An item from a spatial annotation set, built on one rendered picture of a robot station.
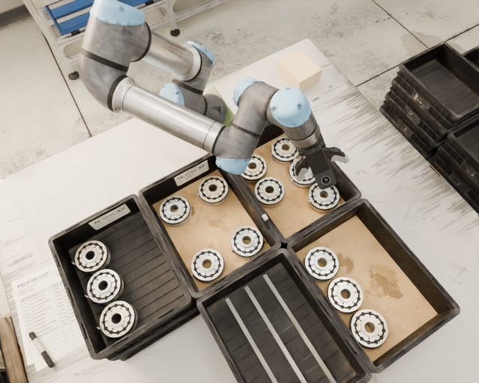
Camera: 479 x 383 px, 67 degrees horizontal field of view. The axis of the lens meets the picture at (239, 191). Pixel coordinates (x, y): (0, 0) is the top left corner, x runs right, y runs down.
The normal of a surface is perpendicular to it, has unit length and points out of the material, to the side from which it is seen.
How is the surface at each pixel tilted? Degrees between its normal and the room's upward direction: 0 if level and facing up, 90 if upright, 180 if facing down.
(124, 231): 0
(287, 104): 21
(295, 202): 0
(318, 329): 0
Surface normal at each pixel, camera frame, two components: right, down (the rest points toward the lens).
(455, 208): -0.04, -0.44
